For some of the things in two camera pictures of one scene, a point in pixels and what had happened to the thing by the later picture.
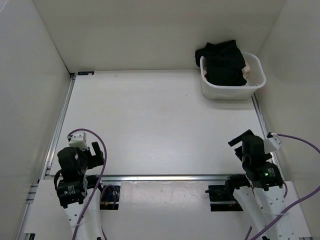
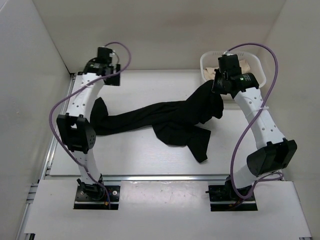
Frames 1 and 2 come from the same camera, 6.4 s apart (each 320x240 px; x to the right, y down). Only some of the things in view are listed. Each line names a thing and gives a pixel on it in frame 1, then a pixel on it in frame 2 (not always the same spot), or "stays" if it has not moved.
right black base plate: (222, 198) stays
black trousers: (224, 63) to (177, 123)
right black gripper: (238, 138) to (215, 88)
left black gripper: (95, 159) to (114, 81)
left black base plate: (109, 197) stays
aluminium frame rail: (151, 178) stays
